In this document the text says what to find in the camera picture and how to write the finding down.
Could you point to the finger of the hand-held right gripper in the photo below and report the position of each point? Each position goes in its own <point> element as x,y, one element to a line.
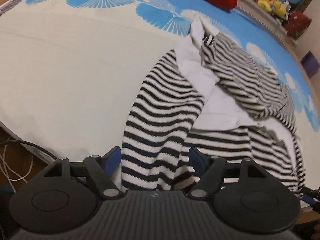
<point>310,200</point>

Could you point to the purple box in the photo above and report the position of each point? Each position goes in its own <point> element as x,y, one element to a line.
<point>311,63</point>

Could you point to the yellow duck plush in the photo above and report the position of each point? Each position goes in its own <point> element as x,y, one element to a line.
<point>265,1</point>

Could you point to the yellow bear plush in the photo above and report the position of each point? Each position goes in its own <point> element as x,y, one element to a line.
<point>278,8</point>

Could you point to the blue fan patterned bedsheet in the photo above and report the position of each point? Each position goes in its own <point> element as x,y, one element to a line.
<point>75,67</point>

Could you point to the white window sill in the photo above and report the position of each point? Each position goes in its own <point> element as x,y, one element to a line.
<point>265,22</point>

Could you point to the dark red cushion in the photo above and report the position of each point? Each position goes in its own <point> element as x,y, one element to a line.
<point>298,25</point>

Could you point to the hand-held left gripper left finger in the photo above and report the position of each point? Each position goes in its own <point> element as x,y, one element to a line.
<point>112,160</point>

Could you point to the striped hooded sweater white vest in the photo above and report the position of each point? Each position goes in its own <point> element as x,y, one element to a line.
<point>162,110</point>

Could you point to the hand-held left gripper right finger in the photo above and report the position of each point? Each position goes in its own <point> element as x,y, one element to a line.
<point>197,161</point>

